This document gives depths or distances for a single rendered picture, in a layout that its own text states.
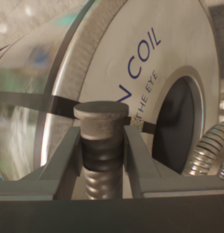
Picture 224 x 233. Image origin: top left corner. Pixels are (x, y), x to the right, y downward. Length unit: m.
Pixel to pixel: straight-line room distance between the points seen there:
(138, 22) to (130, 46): 0.07
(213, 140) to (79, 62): 0.25
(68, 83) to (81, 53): 0.06
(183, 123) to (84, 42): 0.81
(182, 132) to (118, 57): 0.73
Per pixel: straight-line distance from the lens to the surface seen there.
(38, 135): 0.33
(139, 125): 0.46
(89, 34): 0.35
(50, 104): 0.30
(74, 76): 0.32
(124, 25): 0.43
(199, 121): 1.01
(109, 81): 0.37
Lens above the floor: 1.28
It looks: 31 degrees down
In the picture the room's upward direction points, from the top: 135 degrees counter-clockwise
